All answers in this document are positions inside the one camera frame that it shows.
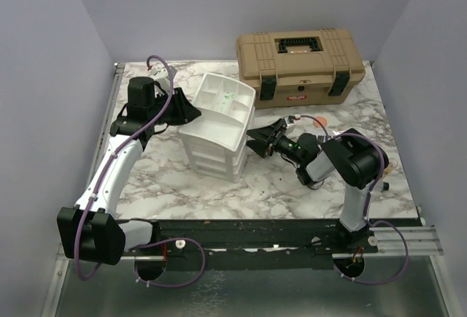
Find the eyeshadow palette package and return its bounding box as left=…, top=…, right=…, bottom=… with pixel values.
left=317, top=130, right=342, bottom=145

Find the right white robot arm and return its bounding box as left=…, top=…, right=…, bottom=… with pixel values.
left=247, top=116, right=389, bottom=252

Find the white plastic drawer organizer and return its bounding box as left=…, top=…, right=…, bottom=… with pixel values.
left=179, top=72, right=255, bottom=183

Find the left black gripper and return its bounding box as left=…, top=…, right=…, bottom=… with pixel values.
left=150, top=88, right=202, bottom=126

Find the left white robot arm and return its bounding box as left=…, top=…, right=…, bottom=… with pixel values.
left=57, top=77, right=201, bottom=265

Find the round compact with lid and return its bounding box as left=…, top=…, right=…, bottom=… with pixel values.
left=307, top=180, right=324, bottom=190

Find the tan plastic toolbox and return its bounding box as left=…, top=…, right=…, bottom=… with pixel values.
left=236, top=28, right=366, bottom=109

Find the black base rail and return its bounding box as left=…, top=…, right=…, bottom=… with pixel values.
left=150, top=219, right=377, bottom=271

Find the gold cap foundation bottle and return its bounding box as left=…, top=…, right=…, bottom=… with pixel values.
left=382, top=158, right=398, bottom=179

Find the orange round makeup sponge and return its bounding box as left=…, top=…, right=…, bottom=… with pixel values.
left=313, top=116, right=328, bottom=127

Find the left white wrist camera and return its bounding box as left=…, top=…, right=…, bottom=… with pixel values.
left=148, top=67, right=170, bottom=91

